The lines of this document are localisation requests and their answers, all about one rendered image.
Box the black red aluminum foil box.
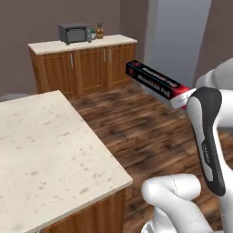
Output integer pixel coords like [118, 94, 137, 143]
[125, 59, 198, 110]

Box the wooden island cabinet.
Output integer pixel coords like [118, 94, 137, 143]
[38, 187, 127, 233]

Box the wooden cupboard run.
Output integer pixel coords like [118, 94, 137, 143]
[27, 34, 138, 100]

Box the wooden knife block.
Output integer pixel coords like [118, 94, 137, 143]
[94, 21, 105, 40]

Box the grey toaster oven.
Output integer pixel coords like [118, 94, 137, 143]
[57, 23, 92, 46]

